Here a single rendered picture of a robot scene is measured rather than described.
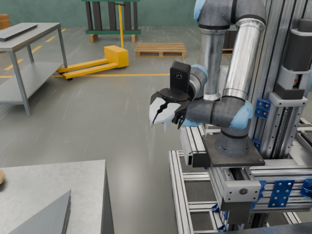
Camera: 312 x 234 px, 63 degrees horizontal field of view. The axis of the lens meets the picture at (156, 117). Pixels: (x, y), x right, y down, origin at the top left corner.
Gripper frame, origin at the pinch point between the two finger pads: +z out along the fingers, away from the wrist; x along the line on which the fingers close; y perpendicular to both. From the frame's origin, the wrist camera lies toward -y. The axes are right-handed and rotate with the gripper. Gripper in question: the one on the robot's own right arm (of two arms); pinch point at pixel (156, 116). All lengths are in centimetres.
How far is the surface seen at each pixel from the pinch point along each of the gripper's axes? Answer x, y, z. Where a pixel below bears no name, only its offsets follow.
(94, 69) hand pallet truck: 257, 172, -343
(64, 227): 20.5, 42.3, 8.8
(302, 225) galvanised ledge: -61, 70, -57
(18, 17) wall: 816, 229, -670
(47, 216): 27, 42, 8
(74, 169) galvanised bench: 36, 46, -14
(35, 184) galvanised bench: 43, 47, -2
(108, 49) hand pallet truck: 267, 150, -407
